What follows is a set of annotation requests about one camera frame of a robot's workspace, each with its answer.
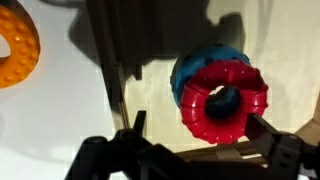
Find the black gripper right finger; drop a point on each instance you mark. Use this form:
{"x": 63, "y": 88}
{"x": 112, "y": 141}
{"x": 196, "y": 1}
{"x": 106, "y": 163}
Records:
{"x": 276, "y": 146}

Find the wooden slatted tray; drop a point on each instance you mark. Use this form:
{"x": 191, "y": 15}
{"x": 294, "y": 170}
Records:
{"x": 286, "y": 50}

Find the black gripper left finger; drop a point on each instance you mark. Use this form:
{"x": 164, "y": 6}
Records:
{"x": 110, "y": 150}

